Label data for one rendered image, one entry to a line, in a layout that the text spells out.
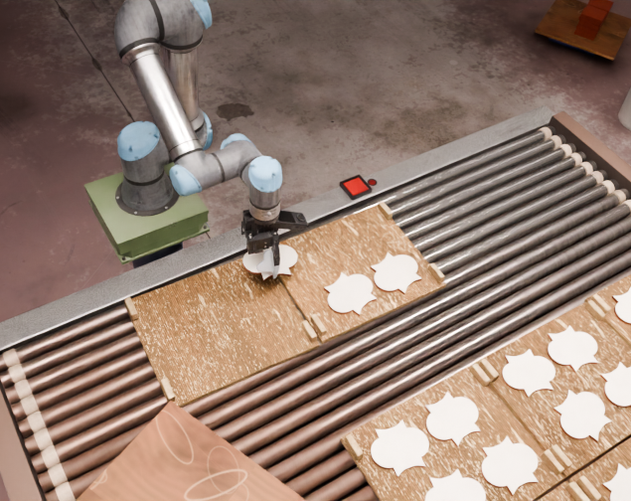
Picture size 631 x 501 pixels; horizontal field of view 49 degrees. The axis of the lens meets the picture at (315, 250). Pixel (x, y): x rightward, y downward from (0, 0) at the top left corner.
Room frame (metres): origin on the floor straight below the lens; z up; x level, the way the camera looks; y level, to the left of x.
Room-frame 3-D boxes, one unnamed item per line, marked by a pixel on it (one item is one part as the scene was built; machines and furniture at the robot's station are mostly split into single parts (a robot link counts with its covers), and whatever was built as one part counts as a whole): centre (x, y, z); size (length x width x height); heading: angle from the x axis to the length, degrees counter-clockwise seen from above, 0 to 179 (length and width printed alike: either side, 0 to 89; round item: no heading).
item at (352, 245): (1.25, -0.11, 0.93); 0.41 x 0.35 x 0.02; 125
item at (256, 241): (1.15, 0.14, 1.17); 0.09 x 0.08 x 0.12; 114
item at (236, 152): (1.22, 0.21, 1.33); 0.11 x 0.11 x 0.08; 38
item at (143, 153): (1.43, 0.52, 1.12); 0.13 x 0.12 x 0.14; 128
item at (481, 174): (1.37, -0.04, 0.90); 1.95 x 0.05 x 0.05; 127
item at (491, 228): (1.21, -0.16, 0.90); 1.95 x 0.05 x 0.05; 127
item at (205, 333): (1.01, 0.23, 0.93); 0.41 x 0.35 x 0.02; 123
